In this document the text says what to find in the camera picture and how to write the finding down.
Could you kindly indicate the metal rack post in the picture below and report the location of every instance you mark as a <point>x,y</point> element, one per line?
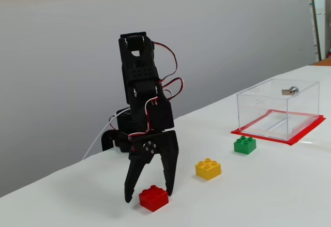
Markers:
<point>316,17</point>

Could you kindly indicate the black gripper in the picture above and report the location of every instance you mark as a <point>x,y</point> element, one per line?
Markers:
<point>163,139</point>

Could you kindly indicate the red lego brick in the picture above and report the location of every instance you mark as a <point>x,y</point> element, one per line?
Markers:
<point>153,198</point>

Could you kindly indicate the yellow lego brick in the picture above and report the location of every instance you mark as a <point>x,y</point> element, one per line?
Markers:
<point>208,171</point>

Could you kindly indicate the silver box lock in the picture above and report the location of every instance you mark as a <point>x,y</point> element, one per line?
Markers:
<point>292,90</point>

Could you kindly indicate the green lego brick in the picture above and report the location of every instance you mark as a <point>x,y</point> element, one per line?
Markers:
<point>244,147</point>

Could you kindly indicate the red tape frame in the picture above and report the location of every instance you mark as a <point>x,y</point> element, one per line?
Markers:
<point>292,141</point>

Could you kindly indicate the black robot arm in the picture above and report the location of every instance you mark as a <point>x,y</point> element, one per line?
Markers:
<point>137,69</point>

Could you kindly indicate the transparent plastic box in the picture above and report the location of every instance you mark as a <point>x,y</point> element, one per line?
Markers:
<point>263,113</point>

